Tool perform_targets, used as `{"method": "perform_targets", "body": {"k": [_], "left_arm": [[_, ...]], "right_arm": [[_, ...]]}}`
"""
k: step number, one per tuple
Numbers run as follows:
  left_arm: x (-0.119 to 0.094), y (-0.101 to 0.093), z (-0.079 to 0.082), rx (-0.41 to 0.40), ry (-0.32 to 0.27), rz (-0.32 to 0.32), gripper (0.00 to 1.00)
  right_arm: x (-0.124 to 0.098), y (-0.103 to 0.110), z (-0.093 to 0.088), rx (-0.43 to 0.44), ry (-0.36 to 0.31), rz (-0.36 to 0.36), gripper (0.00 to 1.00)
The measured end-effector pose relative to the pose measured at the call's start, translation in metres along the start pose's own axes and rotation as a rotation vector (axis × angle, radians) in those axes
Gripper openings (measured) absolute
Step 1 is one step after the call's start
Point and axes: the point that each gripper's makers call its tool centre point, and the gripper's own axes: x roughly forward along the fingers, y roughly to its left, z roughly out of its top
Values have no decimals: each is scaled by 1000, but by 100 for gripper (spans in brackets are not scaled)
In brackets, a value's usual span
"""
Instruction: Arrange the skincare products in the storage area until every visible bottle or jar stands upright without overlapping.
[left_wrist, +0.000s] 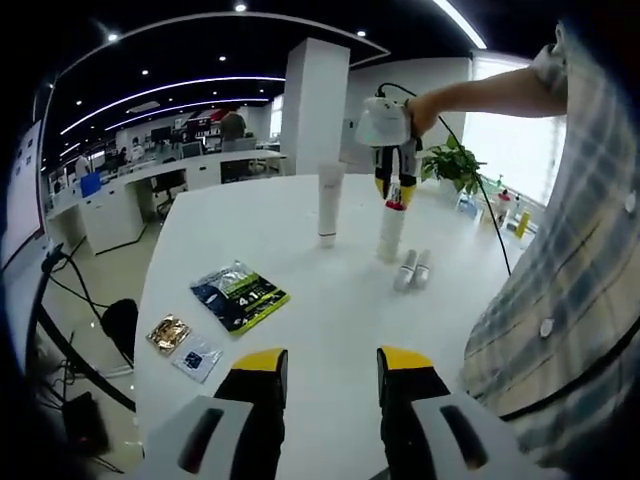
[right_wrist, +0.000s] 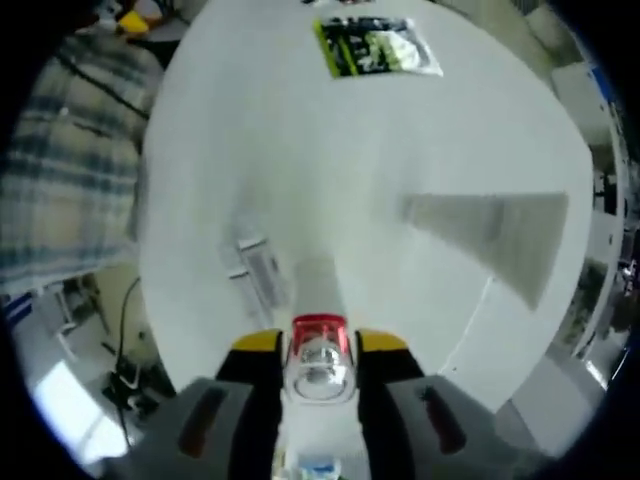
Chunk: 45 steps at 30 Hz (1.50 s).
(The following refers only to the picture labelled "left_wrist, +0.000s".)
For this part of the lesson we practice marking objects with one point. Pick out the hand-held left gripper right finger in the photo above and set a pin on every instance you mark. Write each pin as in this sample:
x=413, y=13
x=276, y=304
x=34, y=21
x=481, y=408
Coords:
x=410, y=425

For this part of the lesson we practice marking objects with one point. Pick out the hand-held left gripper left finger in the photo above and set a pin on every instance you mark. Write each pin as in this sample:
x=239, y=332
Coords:
x=250, y=425

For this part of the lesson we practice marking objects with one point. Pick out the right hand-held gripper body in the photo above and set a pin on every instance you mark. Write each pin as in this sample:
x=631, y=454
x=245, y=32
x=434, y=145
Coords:
x=382, y=122

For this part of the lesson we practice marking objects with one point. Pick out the white skincare tube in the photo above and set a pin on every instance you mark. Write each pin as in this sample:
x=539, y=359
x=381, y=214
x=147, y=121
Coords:
x=330, y=200

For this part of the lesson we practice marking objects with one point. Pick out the white red-collar skincare bottle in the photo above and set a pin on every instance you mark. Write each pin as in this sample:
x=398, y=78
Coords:
x=390, y=235

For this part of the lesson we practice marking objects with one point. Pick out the small clear-cap skincare bottle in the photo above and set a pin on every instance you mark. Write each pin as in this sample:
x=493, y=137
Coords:
x=404, y=272
x=423, y=272

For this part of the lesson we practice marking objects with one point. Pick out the gold foil skincare sachet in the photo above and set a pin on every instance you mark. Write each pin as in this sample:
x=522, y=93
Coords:
x=169, y=334

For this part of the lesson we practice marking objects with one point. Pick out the green skincare sachet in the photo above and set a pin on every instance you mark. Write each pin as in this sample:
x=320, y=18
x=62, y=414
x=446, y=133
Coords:
x=240, y=300

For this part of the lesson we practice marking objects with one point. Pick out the person's right hand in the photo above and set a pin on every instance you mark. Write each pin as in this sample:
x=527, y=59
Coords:
x=425, y=112

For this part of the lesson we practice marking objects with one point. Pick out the green potted plant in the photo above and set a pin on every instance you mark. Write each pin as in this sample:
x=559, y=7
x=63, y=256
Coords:
x=450, y=165

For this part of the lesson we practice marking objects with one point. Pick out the black floor box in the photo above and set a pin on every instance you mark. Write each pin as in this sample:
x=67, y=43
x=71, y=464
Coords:
x=85, y=422

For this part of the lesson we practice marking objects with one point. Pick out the person in plaid shirt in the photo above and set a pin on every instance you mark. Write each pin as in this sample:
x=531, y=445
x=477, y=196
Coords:
x=575, y=250

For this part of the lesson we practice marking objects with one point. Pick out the black office chair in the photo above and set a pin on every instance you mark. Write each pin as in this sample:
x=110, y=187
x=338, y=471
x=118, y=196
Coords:
x=162, y=192

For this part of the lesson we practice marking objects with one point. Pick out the black stand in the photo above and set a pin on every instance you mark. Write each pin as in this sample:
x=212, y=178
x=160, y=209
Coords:
x=37, y=300

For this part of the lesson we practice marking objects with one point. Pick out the long white office desk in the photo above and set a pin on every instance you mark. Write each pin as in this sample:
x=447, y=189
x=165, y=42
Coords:
x=115, y=200

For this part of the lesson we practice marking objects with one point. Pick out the blue box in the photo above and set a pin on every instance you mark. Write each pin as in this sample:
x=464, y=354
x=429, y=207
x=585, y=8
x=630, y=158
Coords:
x=91, y=184

